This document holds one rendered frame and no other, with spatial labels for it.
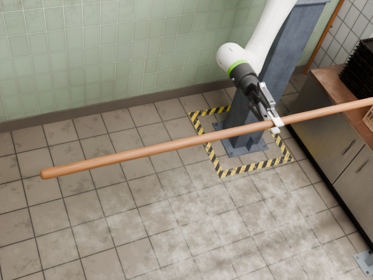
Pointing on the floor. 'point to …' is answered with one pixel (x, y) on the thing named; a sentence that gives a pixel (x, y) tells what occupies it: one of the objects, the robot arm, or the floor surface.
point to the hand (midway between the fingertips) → (273, 122)
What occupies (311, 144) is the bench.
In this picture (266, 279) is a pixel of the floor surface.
